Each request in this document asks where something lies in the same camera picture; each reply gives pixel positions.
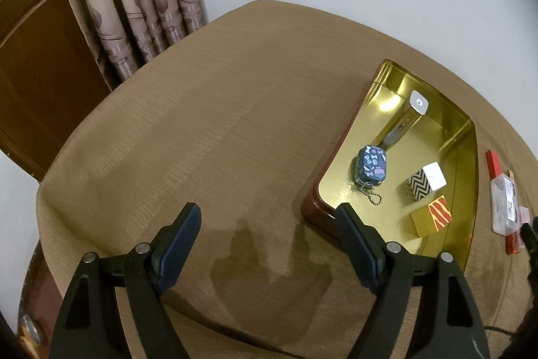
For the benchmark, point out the white block with zigzag side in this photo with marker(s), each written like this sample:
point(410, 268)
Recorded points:
point(433, 176)

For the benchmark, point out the red tin box gold interior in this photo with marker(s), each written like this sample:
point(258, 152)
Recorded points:
point(420, 140)

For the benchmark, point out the clear plastic box with label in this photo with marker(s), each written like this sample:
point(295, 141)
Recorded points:
point(504, 203)

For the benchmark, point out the small clear box red contents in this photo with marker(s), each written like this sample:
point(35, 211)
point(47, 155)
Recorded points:
point(513, 243)

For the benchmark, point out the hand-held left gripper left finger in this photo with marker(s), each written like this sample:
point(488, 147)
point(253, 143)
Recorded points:
point(176, 254)

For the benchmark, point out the brown tablecloth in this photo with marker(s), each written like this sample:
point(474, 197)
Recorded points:
point(189, 132)

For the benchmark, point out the silver metal stick device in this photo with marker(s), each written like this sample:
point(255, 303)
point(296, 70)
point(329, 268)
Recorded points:
point(416, 103)

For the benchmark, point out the brown wooden door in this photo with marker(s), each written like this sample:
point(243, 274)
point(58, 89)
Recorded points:
point(42, 69)

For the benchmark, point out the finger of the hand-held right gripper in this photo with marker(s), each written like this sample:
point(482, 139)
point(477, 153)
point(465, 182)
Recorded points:
point(531, 235)

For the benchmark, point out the dark wooden furniture piece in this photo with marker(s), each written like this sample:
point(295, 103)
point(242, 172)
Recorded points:
point(38, 300)

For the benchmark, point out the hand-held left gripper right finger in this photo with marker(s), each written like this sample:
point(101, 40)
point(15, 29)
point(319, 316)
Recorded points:
point(357, 249)

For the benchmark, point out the red rectangular block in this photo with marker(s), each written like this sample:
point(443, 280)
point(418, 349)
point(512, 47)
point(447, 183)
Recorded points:
point(494, 163)

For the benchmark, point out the yellow block with red stripes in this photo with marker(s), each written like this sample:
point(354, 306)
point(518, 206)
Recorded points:
point(435, 216)

